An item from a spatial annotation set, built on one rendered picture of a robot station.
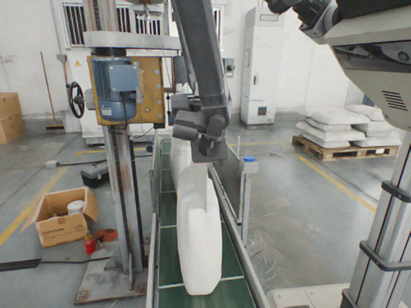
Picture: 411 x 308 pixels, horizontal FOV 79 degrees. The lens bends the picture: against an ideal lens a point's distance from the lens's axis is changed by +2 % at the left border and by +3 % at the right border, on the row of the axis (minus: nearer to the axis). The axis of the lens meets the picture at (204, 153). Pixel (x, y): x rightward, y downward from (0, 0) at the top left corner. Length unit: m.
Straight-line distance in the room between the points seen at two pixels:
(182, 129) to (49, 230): 1.75
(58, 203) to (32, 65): 3.66
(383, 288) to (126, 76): 1.16
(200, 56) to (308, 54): 5.62
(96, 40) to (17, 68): 4.89
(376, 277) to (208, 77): 0.89
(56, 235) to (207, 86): 1.90
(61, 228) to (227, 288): 1.39
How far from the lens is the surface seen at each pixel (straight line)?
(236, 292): 1.24
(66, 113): 5.43
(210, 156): 0.67
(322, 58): 6.23
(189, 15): 0.46
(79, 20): 4.21
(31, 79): 5.82
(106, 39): 1.03
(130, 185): 1.47
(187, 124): 0.59
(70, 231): 2.21
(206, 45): 0.48
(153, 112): 1.26
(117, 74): 0.98
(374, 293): 1.15
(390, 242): 1.04
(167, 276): 1.30
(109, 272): 1.90
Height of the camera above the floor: 1.33
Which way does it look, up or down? 21 degrees down
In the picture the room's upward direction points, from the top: straight up
